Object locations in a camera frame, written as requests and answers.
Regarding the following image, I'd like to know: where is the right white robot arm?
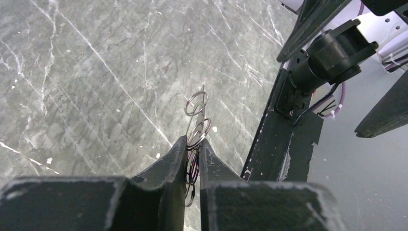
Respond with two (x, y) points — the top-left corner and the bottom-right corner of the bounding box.
(277, 0), (408, 93)

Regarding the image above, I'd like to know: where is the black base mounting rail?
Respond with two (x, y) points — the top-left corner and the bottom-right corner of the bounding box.
(241, 68), (323, 182)

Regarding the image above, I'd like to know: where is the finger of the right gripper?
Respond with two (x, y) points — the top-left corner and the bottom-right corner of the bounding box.
(277, 0), (350, 63)
(355, 72), (408, 138)

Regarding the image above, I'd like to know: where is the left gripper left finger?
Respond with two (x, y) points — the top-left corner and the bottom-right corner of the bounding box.
(0, 136), (187, 231)

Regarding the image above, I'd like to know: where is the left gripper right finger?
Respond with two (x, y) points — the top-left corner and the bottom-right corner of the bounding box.
(199, 140), (347, 231)

